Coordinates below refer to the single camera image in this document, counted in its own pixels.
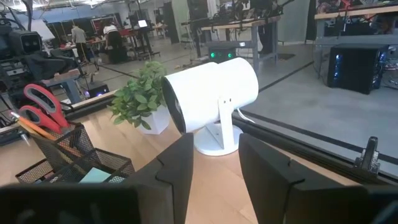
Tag black computer tower blue lights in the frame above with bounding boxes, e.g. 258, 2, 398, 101
326, 42, 390, 96

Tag teal sticky note pad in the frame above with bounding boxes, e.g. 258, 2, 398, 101
78, 167, 113, 184

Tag yellow pencil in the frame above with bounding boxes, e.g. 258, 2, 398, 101
16, 120, 48, 141

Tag black control box green lights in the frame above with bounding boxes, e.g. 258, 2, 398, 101
206, 41, 238, 64

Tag long wooden workbench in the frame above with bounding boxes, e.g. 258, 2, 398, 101
313, 3, 398, 21

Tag wooden workbench grey legs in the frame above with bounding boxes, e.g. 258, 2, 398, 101
198, 14, 282, 75

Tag black clamp bracket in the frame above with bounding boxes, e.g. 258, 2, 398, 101
353, 136, 381, 175

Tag small black computer purple light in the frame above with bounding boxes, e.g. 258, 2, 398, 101
88, 80, 110, 98

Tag white fan cable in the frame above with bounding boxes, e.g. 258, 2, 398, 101
236, 107, 256, 124

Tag red screen monitor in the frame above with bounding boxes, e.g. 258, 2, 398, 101
91, 16, 107, 32

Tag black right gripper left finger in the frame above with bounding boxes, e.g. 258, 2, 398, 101
0, 133, 194, 224

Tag black mesh desk organizer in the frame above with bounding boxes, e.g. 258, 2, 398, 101
14, 121, 136, 185

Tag person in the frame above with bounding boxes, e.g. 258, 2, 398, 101
70, 24, 90, 64
101, 19, 124, 64

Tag green plant in white pot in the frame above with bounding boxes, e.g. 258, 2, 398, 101
106, 60, 170, 136

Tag red-handled scissors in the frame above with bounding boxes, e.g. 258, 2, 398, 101
18, 83, 71, 135

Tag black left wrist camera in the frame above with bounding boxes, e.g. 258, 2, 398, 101
8, 29, 43, 58

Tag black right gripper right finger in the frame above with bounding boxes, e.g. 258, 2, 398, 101
239, 133, 398, 224

